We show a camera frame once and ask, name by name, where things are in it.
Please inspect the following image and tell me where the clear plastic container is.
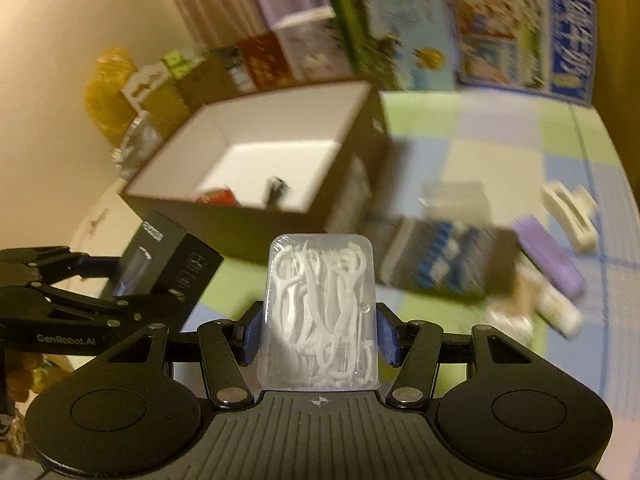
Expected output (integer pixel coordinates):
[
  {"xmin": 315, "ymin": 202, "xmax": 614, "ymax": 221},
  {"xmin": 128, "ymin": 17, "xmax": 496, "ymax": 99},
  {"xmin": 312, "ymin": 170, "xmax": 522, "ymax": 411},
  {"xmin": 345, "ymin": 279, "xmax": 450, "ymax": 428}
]
[{"xmin": 420, "ymin": 180, "xmax": 493, "ymax": 223}]

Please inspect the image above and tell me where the yellow plastic bag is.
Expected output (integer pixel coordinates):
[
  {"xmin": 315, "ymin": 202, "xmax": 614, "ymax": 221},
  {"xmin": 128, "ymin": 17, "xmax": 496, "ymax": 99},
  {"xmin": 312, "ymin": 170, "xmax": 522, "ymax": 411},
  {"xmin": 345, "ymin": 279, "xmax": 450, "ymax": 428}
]
[{"xmin": 82, "ymin": 46, "xmax": 141, "ymax": 138}]

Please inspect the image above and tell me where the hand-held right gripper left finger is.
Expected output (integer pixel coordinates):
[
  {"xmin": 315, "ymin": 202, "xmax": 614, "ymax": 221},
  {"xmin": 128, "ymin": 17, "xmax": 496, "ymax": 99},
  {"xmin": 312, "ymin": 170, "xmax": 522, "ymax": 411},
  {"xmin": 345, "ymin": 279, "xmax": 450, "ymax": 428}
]
[{"xmin": 99, "ymin": 302, "xmax": 266, "ymax": 409}]

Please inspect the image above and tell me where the blue striped packet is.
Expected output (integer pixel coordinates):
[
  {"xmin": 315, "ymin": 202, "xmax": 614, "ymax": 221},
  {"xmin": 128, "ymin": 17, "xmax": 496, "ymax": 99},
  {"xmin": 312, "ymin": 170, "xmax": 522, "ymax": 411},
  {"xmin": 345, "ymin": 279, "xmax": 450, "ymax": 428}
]
[{"xmin": 375, "ymin": 217, "xmax": 521, "ymax": 303}]

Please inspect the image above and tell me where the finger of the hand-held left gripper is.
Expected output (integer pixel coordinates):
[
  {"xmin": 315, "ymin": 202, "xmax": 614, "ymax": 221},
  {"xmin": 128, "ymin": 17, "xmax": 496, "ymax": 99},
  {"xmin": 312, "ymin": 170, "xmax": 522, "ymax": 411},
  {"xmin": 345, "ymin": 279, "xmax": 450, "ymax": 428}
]
[
  {"xmin": 30, "ymin": 282, "xmax": 188, "ymax": 328},
  {"xmin": 0, "ymin": 246, "xmax": 123, "ymax": 286}
]

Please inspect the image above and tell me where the green light blue carton box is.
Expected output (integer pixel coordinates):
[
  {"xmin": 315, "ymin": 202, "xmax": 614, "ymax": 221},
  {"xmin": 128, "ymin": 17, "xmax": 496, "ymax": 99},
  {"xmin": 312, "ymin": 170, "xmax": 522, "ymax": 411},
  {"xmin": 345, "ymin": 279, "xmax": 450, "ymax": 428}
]
[{"xmin": 320, "ymin": 0, "xmax": 458, "ymax": 92}]

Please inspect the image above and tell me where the green white small box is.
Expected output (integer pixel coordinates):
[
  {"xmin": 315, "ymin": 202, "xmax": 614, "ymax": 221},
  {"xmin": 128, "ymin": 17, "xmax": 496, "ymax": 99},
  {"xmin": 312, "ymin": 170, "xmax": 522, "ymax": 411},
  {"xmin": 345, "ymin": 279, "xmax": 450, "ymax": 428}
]
[{"xmin": 162, "ymin": 46, "xmax": 201, "ymax": 81}]

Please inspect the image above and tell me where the black white patterned box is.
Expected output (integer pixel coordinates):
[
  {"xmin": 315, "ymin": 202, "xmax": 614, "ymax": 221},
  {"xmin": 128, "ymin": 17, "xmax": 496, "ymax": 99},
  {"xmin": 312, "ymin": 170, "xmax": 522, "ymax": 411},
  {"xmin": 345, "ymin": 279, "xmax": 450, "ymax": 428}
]
[{"xmin": 220, "ymin": 47, "xmax": 253, "ymax": 95}]

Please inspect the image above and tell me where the purple box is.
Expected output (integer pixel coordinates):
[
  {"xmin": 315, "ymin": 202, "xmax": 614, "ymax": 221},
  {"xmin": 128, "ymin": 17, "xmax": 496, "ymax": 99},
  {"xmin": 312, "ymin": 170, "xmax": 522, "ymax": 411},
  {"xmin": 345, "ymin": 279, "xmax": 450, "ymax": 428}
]
[{"xmin": 512, "ymin": 215, "xmax": 587, "ymax": 297}]

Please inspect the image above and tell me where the white tube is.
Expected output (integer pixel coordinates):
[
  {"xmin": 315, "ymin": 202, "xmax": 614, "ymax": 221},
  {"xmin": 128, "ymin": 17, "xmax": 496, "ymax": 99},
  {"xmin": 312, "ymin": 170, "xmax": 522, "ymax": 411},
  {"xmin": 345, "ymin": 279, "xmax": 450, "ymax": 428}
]
[{"xmin": 537, "ymin": 282, "xmax": 585, "ymax": 338}]

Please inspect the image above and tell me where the small black item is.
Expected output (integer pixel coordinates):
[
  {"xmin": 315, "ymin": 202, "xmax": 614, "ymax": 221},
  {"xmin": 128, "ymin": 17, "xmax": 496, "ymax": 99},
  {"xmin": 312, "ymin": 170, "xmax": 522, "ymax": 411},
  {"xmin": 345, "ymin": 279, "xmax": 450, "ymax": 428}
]
[{"xmin": 264, "ymin": 175, "xmax": 291, "ymax": 207}]

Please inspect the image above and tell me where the small black box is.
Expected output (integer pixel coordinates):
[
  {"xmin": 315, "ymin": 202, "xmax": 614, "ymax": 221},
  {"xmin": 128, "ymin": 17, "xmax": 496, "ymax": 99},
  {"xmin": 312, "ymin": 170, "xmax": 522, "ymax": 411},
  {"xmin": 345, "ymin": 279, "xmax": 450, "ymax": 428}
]
[{"xmin": 112, "ymin": 210, "xmax": 225, "ymax": 328}]

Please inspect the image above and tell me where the floral cloth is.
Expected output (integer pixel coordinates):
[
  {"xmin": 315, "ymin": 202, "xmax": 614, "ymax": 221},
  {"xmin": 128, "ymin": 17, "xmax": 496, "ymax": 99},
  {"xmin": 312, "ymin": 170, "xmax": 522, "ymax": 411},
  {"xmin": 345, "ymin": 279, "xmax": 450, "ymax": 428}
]
[{"xmin": 0, "ymin": 350, "xmax": 76, "ymax": 413}]

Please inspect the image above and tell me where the red packet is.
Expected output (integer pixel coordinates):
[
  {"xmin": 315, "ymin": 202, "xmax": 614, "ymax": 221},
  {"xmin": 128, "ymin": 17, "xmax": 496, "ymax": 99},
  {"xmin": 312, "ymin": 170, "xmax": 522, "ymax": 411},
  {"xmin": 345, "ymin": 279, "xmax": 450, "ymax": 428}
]
[{"xmin": 192, "ymin": 185, "xmax": 241, "ymax": 206}]

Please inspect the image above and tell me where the blue milk carton box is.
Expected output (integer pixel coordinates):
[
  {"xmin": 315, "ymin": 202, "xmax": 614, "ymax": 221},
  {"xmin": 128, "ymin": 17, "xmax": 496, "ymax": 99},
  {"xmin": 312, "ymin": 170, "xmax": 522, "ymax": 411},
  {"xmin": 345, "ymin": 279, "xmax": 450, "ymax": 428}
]
[{"xmin": 447, "ymin": 0, "xmax": 598, "ymax": 107}]

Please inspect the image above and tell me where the clear floss pick box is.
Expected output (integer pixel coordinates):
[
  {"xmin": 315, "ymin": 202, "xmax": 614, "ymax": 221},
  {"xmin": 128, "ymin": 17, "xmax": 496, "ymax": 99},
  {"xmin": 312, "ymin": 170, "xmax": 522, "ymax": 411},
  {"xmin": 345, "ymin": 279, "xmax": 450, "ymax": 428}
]
[{"xmin": 256, "ymin": 232, "xmax": 381, "ymax": 391}]

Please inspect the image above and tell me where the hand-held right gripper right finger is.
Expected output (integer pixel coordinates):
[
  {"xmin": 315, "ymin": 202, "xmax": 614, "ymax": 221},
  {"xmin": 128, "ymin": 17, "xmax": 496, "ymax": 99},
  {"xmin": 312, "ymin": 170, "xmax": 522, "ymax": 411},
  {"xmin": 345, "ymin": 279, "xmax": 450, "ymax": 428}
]
[{"xmin": 377, "ymin": 302, "xmax": 547, "ymax": 409}]

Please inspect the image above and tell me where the white floral print box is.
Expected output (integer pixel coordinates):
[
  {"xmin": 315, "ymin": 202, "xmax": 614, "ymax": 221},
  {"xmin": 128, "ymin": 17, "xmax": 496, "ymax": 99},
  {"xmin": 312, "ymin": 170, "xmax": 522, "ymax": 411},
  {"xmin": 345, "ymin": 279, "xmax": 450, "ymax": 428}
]
[{"xmin": 272, "ymin": 7, "xmax": 353, "ymax": 82}]

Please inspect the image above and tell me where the white hair claw clip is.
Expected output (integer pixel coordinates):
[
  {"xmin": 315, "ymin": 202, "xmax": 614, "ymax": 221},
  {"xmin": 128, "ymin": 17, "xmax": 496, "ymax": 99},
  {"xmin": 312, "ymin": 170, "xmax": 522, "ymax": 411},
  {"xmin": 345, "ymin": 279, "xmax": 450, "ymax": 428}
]
[{"xmin": 541, "ymin": 180, "xmax": 599, "ymax": 253}]

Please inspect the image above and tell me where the plain brown cardboard box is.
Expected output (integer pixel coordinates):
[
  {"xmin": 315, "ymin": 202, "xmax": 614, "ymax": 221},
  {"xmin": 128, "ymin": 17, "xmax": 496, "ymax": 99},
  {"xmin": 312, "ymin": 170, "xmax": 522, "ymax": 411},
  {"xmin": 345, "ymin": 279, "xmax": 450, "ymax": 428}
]
[{"xmin": 177, "ymin": 55, "xmax": 236, "ymax": 111}]

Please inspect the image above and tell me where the white cabinet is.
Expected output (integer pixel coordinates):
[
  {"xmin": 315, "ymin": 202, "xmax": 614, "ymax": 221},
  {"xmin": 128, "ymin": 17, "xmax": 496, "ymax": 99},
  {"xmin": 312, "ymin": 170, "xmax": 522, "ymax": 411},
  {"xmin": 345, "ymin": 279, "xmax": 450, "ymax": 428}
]
[{"xmin": 67, "ymin": 180, "xmax": 146, "ymax": 261}]

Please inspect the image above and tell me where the silvery plastic bag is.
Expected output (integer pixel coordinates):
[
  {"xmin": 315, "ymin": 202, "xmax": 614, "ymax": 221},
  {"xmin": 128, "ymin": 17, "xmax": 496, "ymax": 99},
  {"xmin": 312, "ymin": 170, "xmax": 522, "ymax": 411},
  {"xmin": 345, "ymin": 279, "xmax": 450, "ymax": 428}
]
[{"xmin": 110, "ymin": 110, "xmax": 168, "ymax": 181}]

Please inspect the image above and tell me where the pale purple curtain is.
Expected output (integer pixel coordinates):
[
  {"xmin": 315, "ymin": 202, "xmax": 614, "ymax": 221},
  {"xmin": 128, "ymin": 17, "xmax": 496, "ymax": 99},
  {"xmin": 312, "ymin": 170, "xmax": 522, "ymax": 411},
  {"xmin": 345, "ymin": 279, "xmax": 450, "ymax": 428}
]
[{"xmin": 152, "ymin": 0, "xmax": 506, "ymax": 58}]

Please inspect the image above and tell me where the red gold print box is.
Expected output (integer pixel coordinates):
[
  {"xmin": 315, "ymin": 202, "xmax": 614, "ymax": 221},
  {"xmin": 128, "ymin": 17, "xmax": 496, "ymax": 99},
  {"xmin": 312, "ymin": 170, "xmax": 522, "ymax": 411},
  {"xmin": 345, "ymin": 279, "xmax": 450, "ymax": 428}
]
[{"xmin": 235, "ymin": 32, "xmax": 296, "ymax": 93}]

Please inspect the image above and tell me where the brown box white hang tab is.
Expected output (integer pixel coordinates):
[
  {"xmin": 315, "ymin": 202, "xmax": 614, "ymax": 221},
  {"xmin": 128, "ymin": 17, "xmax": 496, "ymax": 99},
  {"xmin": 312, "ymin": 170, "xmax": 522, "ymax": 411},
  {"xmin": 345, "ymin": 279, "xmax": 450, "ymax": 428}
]
[{"xmin": 120, "ymin": 62, "xmax": 191, "ymax": 126}]

